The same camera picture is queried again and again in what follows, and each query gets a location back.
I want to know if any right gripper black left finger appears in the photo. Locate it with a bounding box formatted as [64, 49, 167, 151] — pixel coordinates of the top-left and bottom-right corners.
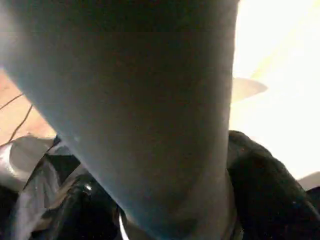
[32, 173, 126, 240]

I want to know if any white plastic table leg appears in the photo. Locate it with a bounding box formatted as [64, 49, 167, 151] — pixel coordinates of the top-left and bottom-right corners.
[0, 0, 241, 240]

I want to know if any black work mat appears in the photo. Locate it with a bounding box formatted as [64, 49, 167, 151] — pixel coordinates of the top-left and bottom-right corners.
[0, 139, 320, 240]

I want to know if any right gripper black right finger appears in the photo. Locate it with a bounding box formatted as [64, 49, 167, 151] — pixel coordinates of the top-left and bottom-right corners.
[226, 129, 320, 240]

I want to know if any white plastic table top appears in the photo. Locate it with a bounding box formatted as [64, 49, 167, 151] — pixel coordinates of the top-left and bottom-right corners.
[228, 0, 320, 192]

